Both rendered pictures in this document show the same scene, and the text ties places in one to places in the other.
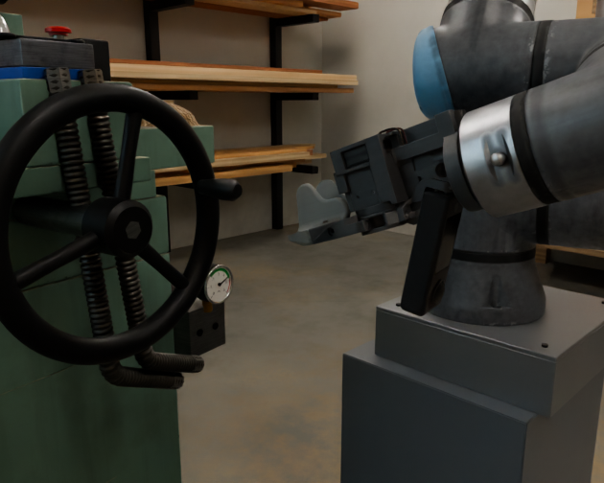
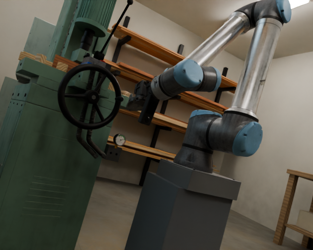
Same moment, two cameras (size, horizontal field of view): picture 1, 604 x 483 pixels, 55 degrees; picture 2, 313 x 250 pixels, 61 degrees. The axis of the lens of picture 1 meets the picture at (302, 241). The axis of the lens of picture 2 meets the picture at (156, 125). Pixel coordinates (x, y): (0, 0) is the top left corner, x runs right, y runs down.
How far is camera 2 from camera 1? 0.67 m
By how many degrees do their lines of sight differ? 26
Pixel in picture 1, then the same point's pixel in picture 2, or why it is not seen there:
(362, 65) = not seen: hidden behind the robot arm
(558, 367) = (193, 174)
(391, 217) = (139, 97)
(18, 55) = (88, 59)
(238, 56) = not seen: hidden behind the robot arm
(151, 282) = (103, 132)
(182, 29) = (176, 108)
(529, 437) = (179, 194)
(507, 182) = (156, 86)
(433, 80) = not seen: hidden behind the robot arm
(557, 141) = (163, 77)
